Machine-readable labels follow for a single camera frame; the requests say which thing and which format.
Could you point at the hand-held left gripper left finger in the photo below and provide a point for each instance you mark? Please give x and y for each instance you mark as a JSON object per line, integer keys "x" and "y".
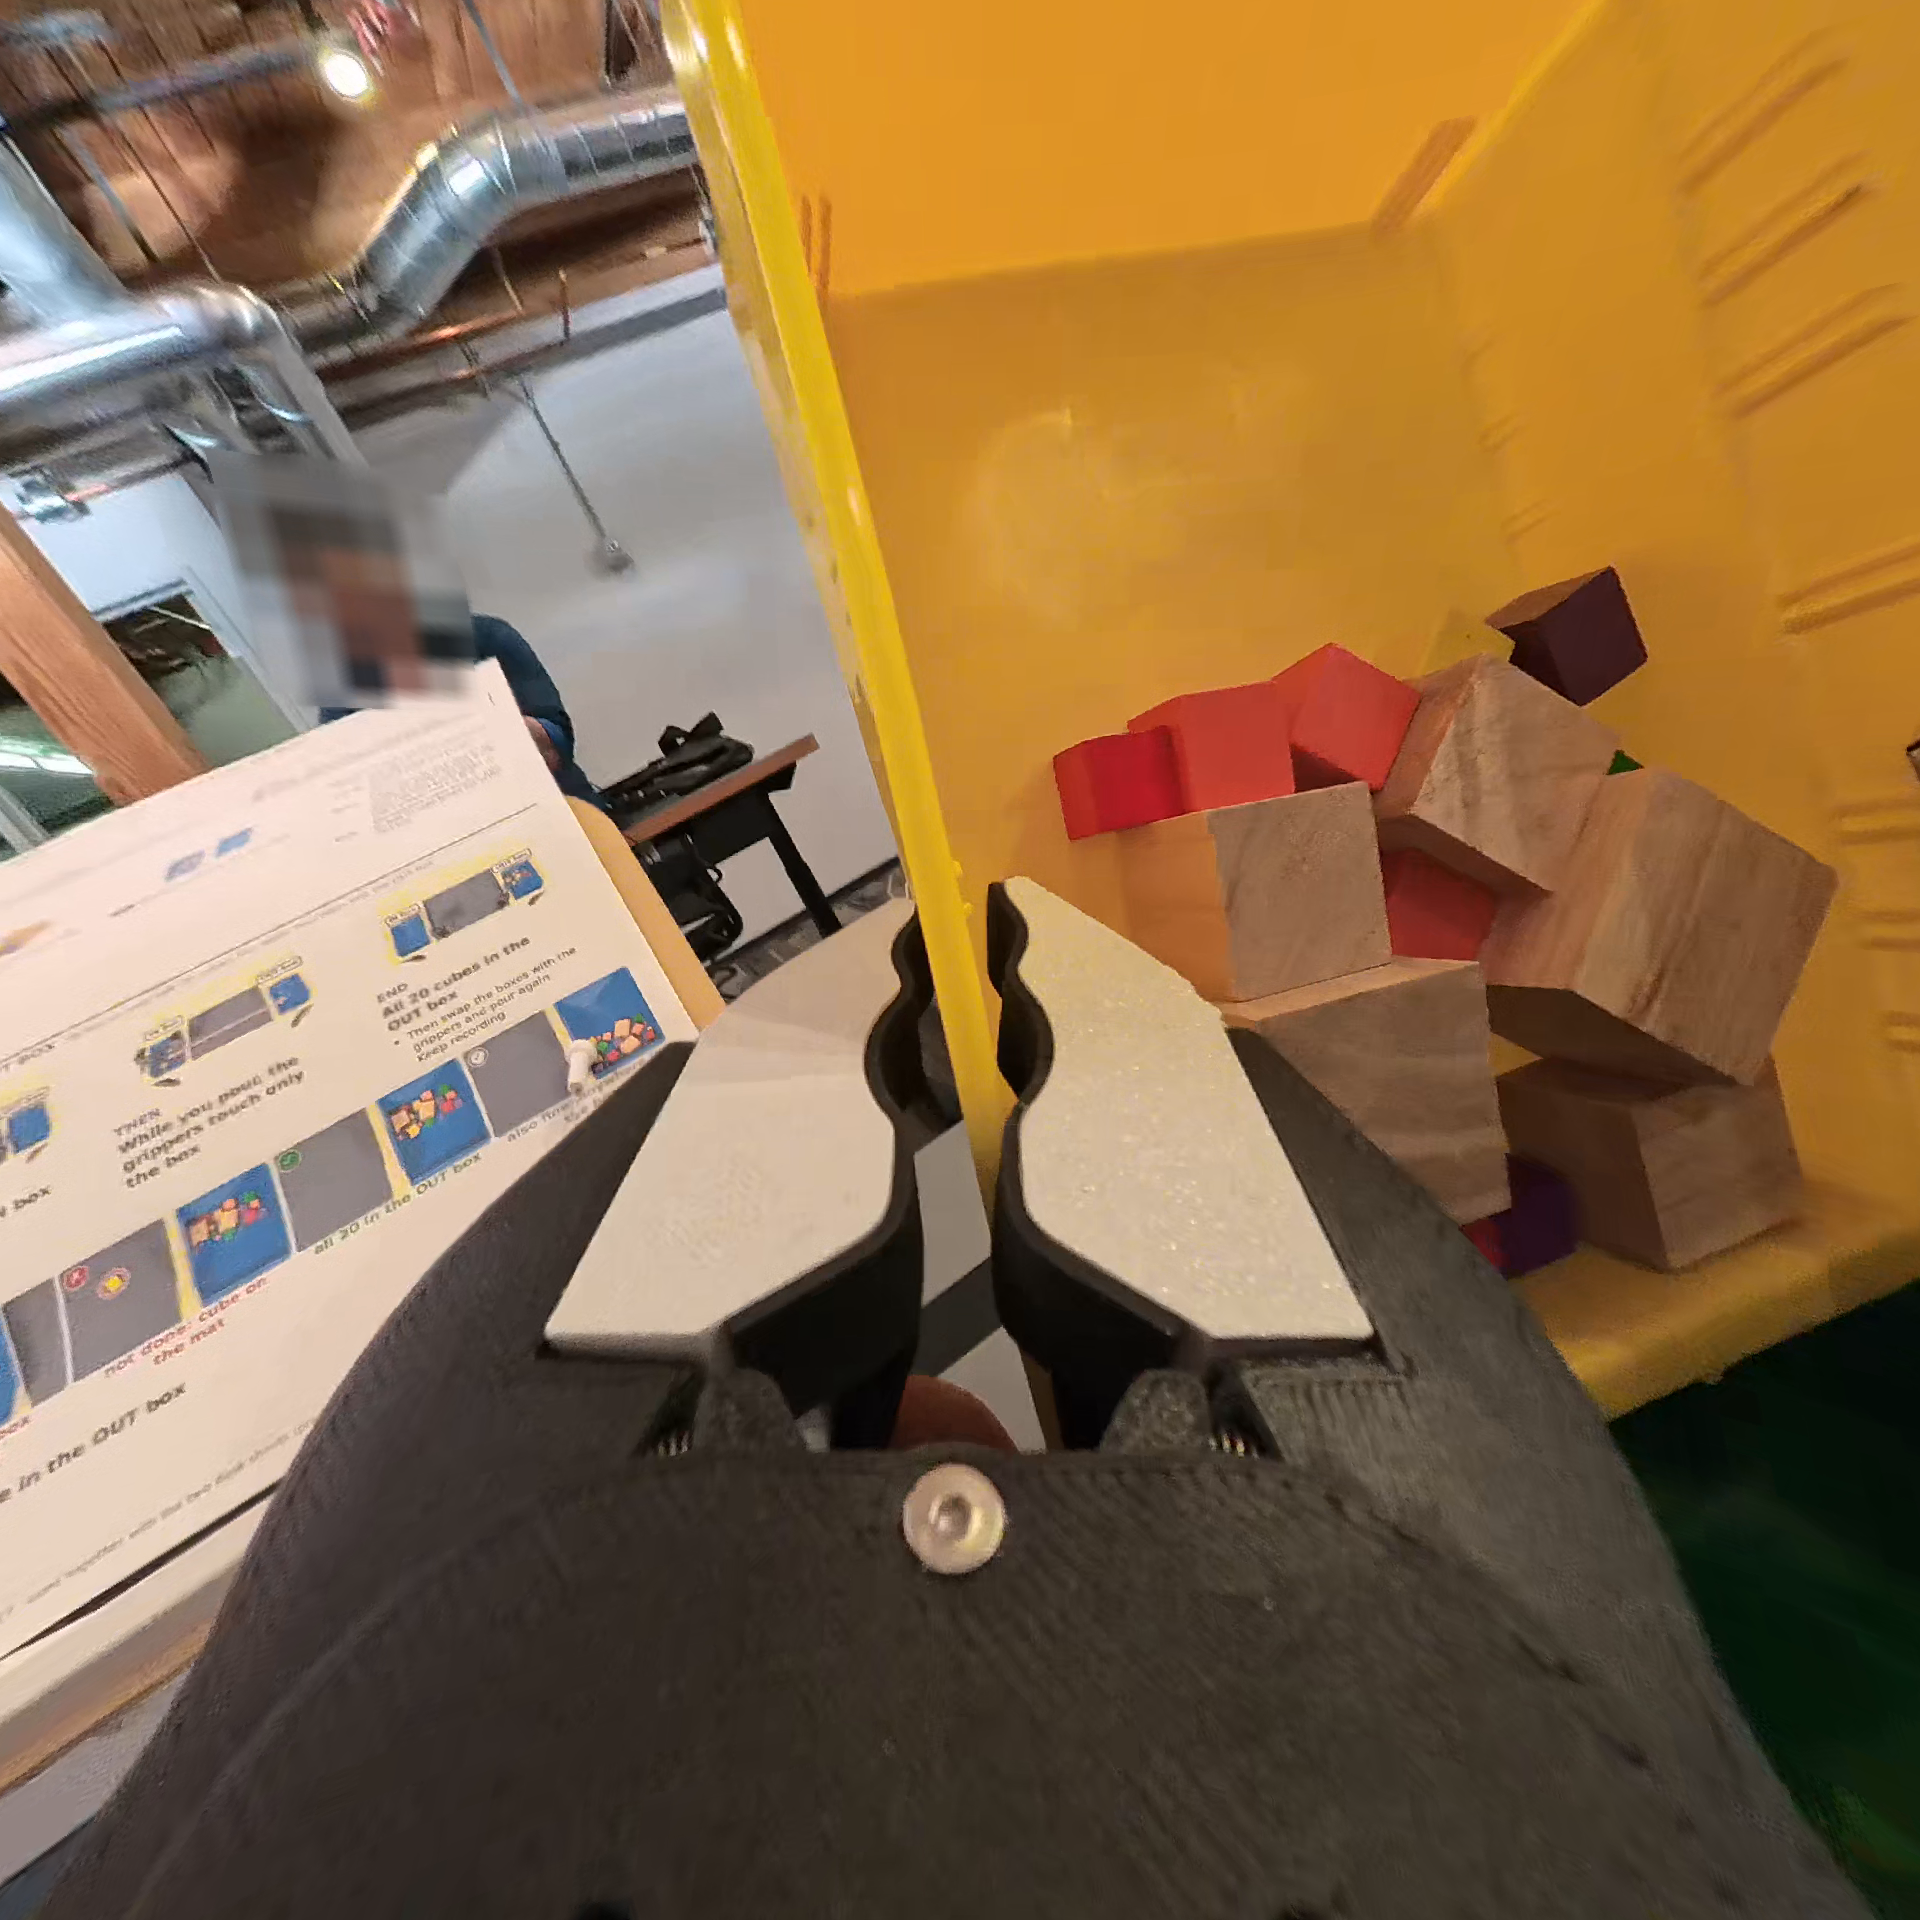
{"x": 734, "y": 1184}

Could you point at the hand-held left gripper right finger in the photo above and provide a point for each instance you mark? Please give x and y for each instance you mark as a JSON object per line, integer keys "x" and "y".
{"x": 1172, "y": 1170}

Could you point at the pile of wooden cubes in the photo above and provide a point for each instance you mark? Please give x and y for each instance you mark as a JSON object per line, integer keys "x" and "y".
{"x": 1652, "y": 930}

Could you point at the green plastic box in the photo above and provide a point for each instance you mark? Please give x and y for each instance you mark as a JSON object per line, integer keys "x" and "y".
{"x": 1799, "y": 1576}

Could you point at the yellow plastic box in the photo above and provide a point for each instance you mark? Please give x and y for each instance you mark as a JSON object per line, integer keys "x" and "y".
{"x": 1200, "y": 374}

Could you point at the person's left hand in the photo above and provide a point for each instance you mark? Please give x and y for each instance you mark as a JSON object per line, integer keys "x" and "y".
{"x": 953, "y": 1417}

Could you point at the wooden document stand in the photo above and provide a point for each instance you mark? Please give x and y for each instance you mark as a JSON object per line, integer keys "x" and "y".
{"x": 662, "y": 917}

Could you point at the black office chair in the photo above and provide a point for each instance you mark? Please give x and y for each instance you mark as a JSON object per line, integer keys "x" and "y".
{"x": 698, "y": 901}

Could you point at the brown table black legs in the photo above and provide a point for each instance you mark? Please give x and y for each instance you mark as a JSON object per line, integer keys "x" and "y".
{"x": 750, "y": 763}

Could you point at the black bag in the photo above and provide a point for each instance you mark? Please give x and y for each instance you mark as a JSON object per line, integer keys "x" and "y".
{"x": 692, "y": 757}

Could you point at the printed instruction sheet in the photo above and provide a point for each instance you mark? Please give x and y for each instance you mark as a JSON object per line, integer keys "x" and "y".
{"x": 301, "y": 901}

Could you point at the hanging ceiling fixture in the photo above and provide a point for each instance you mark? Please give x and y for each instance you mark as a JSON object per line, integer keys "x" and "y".
{"x": 614, "y": 558}

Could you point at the wooden ceiling beam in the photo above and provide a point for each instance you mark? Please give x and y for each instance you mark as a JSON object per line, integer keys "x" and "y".
{"x": 89, "y": 674}

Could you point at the ceiling lamp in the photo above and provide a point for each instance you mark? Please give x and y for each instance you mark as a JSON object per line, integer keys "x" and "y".
{"x": 346, "y": 72}

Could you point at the silver air duct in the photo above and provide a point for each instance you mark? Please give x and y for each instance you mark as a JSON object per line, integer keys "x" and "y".
{"x": 495, "y": 180}

